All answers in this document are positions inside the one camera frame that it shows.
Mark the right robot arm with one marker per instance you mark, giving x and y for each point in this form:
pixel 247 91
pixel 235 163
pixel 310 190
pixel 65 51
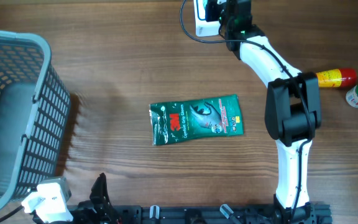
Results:
pixel 292 109

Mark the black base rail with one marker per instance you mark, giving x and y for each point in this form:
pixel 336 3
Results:
pixel 223 214

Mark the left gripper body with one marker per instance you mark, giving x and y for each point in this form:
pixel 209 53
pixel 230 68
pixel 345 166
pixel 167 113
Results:
pixel 85 215

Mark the green 3M gloves packet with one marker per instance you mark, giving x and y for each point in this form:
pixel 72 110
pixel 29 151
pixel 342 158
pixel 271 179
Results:
pixel 178 121

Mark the white barcode scanner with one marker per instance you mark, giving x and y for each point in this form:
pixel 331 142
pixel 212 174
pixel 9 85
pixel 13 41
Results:
pixel 204 28

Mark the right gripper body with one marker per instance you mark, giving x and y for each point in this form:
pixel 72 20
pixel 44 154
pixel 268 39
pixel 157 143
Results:
pixel 215 10

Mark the grey plastic mesh basket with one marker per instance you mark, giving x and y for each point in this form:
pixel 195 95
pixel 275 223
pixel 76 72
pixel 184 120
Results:
pixel 34 107

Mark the red yellow sauce bottle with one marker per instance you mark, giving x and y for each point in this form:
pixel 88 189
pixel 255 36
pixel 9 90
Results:
pixel 337 78

